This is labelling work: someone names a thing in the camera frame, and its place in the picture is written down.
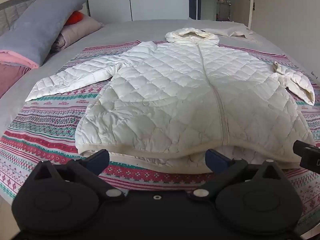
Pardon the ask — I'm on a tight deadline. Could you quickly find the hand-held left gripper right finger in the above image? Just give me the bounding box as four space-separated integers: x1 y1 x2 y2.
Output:
189 149 288 202

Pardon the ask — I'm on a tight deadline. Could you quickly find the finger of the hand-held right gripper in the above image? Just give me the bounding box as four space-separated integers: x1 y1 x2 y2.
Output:
292 140 317 156

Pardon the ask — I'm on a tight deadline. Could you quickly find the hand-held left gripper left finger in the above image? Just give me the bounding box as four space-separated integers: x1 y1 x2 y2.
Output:
32 149 125 202

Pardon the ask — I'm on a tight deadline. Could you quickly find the white quilted hooded jacket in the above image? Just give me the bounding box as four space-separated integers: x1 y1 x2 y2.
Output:
25 28 316 174

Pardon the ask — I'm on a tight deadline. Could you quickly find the red green patterned blanket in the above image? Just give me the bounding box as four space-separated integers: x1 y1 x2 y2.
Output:
0 39 320 220

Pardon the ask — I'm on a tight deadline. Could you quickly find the pink blanket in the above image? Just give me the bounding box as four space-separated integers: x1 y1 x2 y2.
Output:
0 49 39 98

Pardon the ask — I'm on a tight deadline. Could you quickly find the beige pillow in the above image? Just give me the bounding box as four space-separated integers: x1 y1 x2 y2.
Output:
51 14 104 53

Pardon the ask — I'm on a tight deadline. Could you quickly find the cream cloth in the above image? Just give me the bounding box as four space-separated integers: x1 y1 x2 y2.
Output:
184 19 253 39

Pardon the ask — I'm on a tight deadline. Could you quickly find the bed with grey sheet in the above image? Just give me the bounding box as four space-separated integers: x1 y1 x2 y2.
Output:
0 17 320 230

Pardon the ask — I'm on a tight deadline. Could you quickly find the orange cushion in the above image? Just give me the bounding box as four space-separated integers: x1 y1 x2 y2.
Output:
65 11 84 26

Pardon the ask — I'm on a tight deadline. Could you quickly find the long grey pillow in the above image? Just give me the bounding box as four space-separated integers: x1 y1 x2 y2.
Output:
0 0 89 68

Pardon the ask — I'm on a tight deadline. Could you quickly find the white door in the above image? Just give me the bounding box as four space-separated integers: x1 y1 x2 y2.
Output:
234 0 257 29

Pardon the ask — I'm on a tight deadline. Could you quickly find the white grey wardrobe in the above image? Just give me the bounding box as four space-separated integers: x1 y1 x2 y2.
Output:
85 0 201 22

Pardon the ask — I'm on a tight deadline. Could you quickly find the grey quilted mattress pad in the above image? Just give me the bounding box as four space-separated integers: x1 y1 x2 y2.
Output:
0 0 47 30

